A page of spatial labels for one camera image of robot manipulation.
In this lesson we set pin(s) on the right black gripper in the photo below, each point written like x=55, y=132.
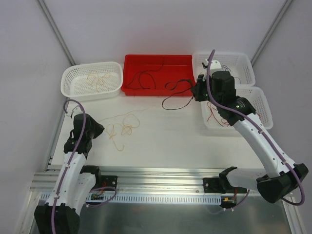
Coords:
x=198, y=90

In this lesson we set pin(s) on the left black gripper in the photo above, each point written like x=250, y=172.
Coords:
x=96, y=129

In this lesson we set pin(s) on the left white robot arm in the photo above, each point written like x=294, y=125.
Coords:
x=60, y=213

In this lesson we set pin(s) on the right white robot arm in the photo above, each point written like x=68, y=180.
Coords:
x=280, y=174

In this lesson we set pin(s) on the white far rectangular basket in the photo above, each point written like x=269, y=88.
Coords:
x=238, y=64

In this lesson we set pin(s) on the white rectangular basket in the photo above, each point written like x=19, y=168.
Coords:
x=238, y=64
x=215, y=123

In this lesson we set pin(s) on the white near rectangular basket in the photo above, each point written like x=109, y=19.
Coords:
x=215, y=123

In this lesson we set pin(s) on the white oval perforated basket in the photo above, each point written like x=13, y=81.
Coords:
x=92, y=81

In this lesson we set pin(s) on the red plastic bin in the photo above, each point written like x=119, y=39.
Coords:
x=158, y=75

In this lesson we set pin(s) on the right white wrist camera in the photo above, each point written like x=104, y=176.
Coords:
x=215, y=66

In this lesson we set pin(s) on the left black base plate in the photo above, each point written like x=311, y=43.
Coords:
x=108, y=182

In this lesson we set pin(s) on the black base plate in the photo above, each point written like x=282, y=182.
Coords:
x=214, y=185
x=108, y=182

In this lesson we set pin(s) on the aluminium mounting rail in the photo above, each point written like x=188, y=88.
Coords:
x=171, y=181

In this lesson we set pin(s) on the white slotted cable duct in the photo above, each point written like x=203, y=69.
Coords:
x=167, y=199

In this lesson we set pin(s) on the right aluminium frame post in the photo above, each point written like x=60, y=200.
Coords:
x=271, y=30

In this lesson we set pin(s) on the aluminium frame post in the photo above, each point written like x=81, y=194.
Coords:
x=57, y=33
x=271, y=30

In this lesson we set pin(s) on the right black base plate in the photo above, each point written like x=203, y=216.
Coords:
x=214, y=185

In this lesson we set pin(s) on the left aluminium frame post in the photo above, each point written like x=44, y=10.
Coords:
x=57, y=33

